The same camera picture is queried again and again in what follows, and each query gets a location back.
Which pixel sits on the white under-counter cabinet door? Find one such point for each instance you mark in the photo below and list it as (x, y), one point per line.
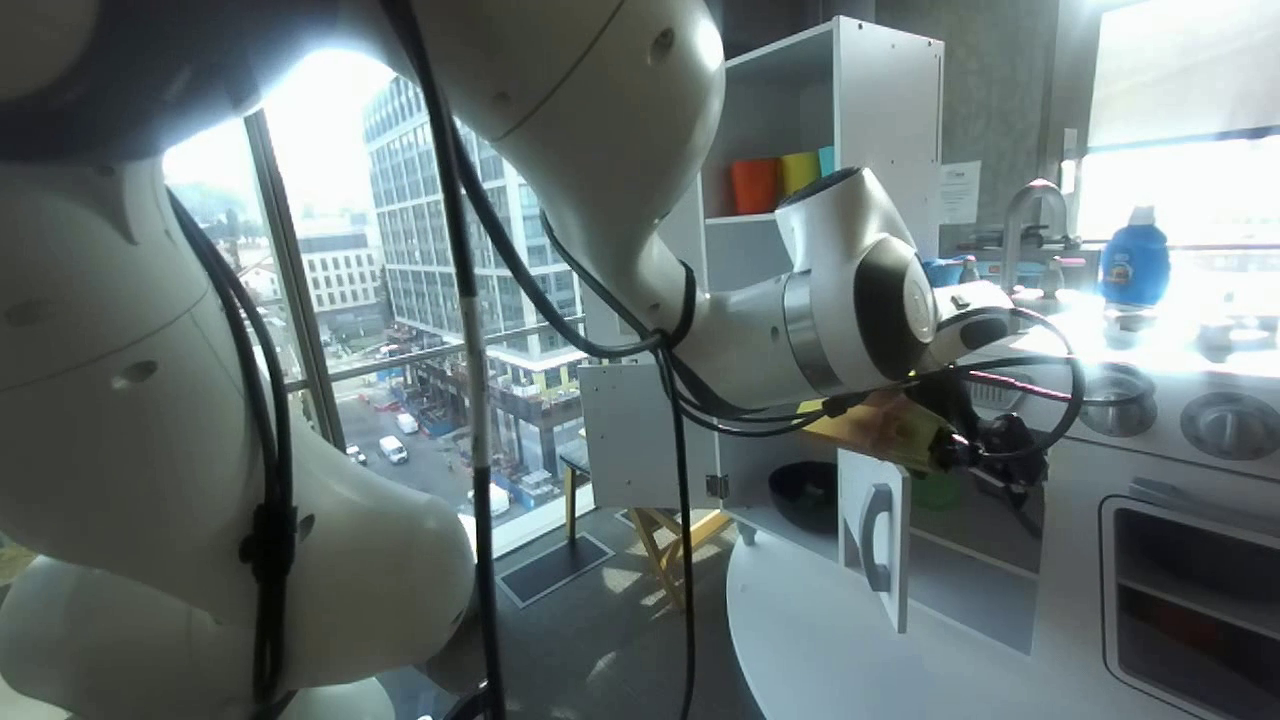
(875, 535)

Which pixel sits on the blue toy bottle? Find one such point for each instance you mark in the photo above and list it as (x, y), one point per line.
(1138, 267)

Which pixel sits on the wooden folding chair grey fabric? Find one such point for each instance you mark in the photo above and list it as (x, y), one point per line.
(665, 543)

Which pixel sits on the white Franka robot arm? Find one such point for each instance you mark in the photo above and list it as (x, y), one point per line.
(201, 403)

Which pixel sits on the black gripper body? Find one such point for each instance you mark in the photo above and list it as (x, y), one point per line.
(980, 423)

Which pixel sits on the white oven door with window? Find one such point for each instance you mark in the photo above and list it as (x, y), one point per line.
(1072, 600)

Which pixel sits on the white toy play kitchen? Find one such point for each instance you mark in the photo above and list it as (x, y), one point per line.
(1172, 535)

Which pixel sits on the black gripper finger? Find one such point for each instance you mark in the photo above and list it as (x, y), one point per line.
(1033, 435)
(1012, 480)

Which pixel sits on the round white pedestal table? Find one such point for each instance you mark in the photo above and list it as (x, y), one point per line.
(825, 653)

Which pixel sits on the teal toy cup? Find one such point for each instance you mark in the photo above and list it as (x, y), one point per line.
(831, 162)

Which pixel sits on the silver toy faucet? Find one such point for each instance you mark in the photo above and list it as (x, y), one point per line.
(1036, 221)

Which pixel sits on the yellow-green toy cup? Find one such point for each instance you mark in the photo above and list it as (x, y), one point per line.
(802, 174)

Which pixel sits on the grey stove knob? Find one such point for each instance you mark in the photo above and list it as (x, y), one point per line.
(1233, 427)
(1122, 403)

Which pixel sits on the white paper notice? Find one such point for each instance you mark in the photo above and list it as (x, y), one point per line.
(963, 193)

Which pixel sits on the white roller blind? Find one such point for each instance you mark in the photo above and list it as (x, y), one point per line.
(1185, 64)

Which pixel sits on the orange toy cup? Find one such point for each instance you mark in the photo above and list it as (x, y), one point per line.
(755, 185)

